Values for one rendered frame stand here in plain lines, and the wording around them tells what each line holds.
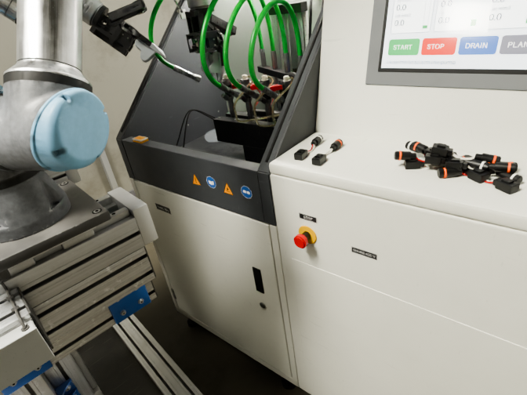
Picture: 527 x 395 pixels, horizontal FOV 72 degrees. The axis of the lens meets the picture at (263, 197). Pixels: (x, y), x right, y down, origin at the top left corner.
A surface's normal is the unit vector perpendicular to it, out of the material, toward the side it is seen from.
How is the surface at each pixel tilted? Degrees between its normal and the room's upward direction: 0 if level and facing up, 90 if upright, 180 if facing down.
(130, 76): 90
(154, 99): 90
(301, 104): 90
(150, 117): 90
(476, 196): 0
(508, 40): 76
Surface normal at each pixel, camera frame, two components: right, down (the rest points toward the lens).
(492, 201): -0.13, -0.86
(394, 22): -0.62, 0.25
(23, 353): 0.68, 0.29
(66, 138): 0.95, 0.14
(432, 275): -0.61, 0.47
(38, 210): 0.76, -0.10
